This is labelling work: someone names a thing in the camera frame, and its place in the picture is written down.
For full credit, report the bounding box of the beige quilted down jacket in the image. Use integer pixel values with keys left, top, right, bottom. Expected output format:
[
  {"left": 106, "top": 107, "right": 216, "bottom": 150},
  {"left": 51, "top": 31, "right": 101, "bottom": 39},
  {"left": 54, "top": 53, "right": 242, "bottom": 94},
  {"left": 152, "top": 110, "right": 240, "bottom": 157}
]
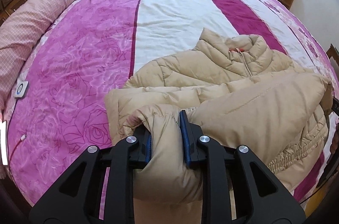
[{"left": 103, "top": 27, "right": 335, "bottom": 205}]

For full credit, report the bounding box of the wooden chair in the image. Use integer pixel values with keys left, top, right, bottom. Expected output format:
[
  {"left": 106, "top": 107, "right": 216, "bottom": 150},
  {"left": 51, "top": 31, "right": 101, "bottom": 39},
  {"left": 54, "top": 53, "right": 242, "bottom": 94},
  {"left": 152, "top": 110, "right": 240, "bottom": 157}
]
[{"left": 326, "top": 44, "right": 339, "bottom": 65}]

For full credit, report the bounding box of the white electric blanket controller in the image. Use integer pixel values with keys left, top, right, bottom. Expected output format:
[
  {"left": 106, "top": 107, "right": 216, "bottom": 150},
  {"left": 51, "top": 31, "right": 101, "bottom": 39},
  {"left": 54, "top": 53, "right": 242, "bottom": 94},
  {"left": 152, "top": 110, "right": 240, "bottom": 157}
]
[{"left": 13, "top": 81, "right": 29, "bottom": 99}]

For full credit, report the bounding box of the purple floral bed blanket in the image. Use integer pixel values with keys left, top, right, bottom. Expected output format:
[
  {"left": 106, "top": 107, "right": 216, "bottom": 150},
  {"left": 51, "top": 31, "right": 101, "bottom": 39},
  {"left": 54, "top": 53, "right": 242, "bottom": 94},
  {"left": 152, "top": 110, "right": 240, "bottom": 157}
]
[{"left": 1, "top": 0, "right": 338, "bottom": 223}]

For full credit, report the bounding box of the pink rolled quilt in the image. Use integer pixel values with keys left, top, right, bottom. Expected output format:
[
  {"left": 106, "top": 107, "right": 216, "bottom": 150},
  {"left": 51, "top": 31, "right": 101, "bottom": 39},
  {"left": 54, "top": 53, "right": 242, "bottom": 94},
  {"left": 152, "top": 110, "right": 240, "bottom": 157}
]
[{"left": 1, "top": 0, "right": 75, "bottom": 110}]

